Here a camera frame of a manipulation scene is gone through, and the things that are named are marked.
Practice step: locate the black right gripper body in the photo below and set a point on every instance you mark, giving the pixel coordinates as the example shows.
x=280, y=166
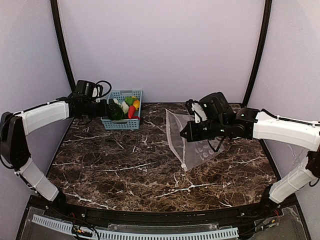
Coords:
x=196, y=129

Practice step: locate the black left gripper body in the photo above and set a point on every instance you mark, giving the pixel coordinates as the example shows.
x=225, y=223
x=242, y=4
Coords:
x=110, y=109

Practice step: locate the green bok choy toy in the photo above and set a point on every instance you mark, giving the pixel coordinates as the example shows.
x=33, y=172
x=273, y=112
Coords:
x=116, y=116

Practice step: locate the clear zip top bag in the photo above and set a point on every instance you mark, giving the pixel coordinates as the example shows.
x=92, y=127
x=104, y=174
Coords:
x=190, y=154

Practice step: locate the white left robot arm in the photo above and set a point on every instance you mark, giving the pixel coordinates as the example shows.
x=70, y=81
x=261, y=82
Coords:
x=87, y=99

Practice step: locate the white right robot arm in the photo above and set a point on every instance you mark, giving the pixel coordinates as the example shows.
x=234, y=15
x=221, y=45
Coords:
x=214, y=117

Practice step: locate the white garlic toy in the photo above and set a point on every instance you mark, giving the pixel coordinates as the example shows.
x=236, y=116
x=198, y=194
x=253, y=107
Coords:
x=116, y=101

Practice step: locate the green leafy vegetable toy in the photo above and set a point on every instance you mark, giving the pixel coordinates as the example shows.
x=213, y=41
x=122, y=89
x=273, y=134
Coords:
x=129, y=100

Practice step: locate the red chili pepper toy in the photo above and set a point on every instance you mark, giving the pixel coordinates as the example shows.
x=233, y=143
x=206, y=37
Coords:
x=131, y=113

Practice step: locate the light blue plastic basket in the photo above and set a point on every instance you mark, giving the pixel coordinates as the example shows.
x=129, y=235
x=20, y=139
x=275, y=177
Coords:
x=123, y=124

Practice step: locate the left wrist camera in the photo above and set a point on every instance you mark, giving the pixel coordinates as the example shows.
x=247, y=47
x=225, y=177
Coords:
x=98, y=90

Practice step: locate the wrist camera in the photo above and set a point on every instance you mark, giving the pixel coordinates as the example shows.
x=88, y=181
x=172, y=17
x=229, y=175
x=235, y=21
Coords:
x=98, y=90
x=195, y=109

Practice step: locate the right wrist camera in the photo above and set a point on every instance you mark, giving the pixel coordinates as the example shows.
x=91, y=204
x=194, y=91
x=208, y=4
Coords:
x=195, y=109

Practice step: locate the black front table rail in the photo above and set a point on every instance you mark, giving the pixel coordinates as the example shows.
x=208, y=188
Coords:
x=237, y=216

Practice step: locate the black left corner post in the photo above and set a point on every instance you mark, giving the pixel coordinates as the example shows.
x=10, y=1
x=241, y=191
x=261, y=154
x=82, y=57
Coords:
x=57, y=21

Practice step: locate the black corner post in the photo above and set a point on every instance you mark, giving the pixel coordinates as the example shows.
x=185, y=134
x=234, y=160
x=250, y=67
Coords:
x=57, y=21
x=259, y=52

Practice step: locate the white slotted cable duct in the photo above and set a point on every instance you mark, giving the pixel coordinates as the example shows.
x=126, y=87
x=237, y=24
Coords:
x=127, y=232

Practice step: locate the black right corner post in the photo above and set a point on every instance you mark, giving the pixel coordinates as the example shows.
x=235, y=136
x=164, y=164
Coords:
x=259, y=52

